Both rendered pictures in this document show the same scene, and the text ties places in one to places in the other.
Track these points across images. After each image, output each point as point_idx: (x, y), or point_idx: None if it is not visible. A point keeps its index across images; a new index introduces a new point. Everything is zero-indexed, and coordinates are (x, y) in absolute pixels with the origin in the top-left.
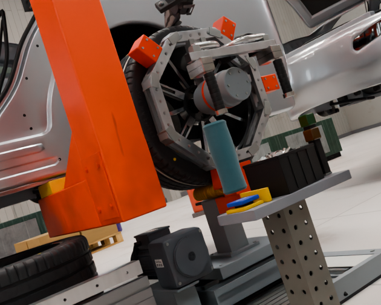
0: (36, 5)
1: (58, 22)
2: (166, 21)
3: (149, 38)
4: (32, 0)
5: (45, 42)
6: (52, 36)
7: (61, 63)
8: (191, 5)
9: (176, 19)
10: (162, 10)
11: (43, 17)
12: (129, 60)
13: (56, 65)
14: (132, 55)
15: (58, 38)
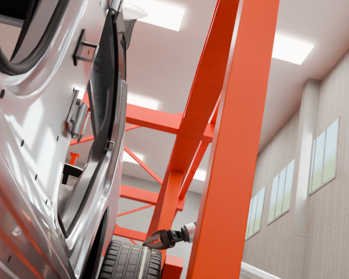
0: (217, 207)
1: (243, 244)
2: (149, 240)
3: (160, 254)
4: (214, 200)
5: (204, 237)
6: (224, 243)
7: (219, 269)
8: (173, 246)
9: (164, 248)
10: (173, 239)
11: (220, 222)
12: (149, 262)
13: (208, 264)
14: (169, 267)
15: (231, 252)
